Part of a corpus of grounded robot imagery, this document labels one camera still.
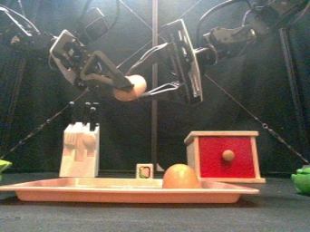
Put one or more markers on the vertical metal frame pole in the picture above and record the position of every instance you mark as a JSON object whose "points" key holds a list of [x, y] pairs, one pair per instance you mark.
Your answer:
{"points": [[153, 127]]}

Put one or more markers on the green toy vegetable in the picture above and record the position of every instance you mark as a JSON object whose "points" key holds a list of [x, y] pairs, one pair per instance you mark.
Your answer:
{"points": [[2, 167], [302, 180]]}

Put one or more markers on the cream toy egg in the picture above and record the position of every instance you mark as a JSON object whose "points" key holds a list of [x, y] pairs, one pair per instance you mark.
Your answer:
{"points": [[131, 88]]}

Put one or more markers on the small white toy block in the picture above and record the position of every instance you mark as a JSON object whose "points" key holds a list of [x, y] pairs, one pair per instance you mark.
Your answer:
{"points": [[144, 171]]}

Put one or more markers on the brown toy eggshell half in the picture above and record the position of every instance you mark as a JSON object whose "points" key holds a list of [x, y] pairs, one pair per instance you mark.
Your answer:
{"points": [[180, 176]]}

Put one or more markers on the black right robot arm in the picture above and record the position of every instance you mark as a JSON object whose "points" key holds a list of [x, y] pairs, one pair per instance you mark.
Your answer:
{"points": [[242, 33]]}

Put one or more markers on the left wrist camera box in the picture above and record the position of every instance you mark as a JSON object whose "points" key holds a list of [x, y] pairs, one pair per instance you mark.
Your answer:
{"points": [[93, 24]]}

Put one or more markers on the wooden box with red drawer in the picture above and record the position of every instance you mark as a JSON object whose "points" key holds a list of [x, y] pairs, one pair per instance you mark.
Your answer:
{"points": [[226, 157]]}

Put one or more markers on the pink plastic tray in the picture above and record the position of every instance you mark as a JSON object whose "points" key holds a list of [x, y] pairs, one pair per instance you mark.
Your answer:
{"points": [[120, 191]]}

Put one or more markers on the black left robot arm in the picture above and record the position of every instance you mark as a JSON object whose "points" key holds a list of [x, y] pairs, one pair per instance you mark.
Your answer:
{"points": [[24, 36]]}

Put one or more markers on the white toy knife block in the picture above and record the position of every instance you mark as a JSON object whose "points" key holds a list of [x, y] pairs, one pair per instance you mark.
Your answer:
{"points": [[80, 151]]}

